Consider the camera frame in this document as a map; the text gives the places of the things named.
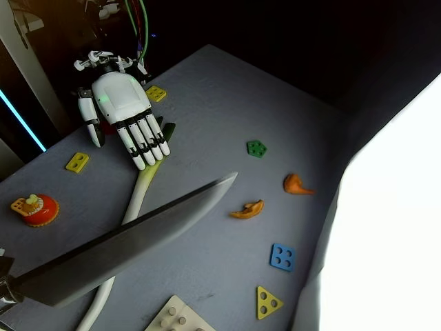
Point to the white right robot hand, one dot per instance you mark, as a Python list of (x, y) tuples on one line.
[(5, 305)]

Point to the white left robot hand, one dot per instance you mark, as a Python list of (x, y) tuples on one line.
[(120, 100)]

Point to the long green white leek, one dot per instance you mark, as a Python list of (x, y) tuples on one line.
[(138, 200)]

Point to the large steel kitchen knife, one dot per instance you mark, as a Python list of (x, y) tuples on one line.
[(138, 241)]

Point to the red block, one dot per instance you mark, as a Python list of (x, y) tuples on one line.
[(108, 129)]

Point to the yellow square four-hole block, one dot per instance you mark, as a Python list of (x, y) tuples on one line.
[(155, 93)]

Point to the yellow rectangular two-hole block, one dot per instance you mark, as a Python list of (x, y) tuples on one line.
[(77, 162)]

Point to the white robot body column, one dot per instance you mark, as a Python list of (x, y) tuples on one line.
[(34, 79)]

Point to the cyan light strip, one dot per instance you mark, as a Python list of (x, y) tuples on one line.
[(24, 122)]

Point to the orange toy cake with waffle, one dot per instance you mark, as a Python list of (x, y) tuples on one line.
[(41, 212)]

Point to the green pentagon five-hole block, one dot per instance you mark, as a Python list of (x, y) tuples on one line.
[(256, 149)]

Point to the wooden peg board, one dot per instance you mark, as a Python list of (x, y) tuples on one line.
[(179, 315)]

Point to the orange toy chicken drumstick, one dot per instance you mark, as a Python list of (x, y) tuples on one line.
[(293, 184)]

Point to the blue square four-hole block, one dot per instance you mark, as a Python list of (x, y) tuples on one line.
[(283, 258)]

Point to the yellow triangle three-hole block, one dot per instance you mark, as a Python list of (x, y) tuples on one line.
[(265, 303)]

